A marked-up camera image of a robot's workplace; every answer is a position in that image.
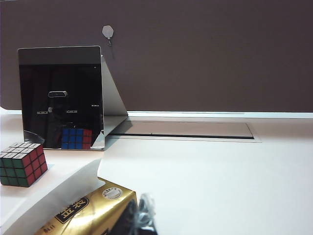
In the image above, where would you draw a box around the Rubik's cube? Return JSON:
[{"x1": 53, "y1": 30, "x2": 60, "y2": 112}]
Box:
[{"x1": 0, "y1": 141, "x2": 48, "y2": 188}]

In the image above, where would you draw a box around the taped black right gripper right finger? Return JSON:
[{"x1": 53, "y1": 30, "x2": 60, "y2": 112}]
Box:
[{"x1": 137, "y1": 192, "x2": 160, "y2": 235}]

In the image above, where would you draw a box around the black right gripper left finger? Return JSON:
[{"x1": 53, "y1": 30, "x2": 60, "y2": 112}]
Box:
[{"x1": 107, "y1": 198, "x2": 139, "y2": 235}]

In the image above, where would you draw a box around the table cable flap cover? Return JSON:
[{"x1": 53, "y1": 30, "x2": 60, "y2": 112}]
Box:
[{"x1": 107, "y1": 120, "x2": 263, "y2": 144}]

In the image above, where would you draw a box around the clear curved plastic piece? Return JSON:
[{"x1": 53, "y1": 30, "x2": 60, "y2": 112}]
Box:
[{"x1": 23, "y1": 130, "x2": 45, "y2": 148}]

